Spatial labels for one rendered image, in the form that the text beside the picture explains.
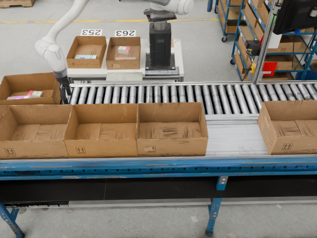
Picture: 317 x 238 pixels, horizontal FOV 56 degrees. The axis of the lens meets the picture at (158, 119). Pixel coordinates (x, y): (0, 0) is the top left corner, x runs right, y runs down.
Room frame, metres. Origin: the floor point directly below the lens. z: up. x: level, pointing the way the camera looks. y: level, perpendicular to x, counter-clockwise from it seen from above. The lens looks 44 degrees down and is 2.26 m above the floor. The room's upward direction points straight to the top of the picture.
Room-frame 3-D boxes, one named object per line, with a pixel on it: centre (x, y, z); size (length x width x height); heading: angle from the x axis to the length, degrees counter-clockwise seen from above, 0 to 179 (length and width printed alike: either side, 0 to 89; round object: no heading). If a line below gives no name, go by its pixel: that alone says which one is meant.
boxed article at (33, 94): (1.77, 0.94, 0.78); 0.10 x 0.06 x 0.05; 81
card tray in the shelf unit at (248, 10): (3.09, -1.14, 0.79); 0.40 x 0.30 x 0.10; 2
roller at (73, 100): (1.67, 0.65, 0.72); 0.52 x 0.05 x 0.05; 1
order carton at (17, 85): (1.71, 0.94, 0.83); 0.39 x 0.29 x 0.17; 96
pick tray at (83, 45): (2.35, 0.63, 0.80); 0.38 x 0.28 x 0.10; 178
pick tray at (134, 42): (2.33, 0.30, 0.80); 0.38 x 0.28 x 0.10; 1
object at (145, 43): (2.37, 0.28, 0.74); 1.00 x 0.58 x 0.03; 90
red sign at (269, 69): (1.99, -0.86, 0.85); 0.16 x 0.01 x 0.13; 91
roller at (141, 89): (1.67, 0.13, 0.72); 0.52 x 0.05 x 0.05; 1
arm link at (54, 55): (1.66, 0.66, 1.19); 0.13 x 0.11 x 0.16; 42
